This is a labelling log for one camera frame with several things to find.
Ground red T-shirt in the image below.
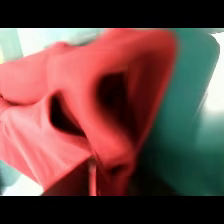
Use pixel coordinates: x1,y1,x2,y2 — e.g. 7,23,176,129
0,28,180,197

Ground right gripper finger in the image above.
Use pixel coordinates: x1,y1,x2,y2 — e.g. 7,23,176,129
42,159,98,197

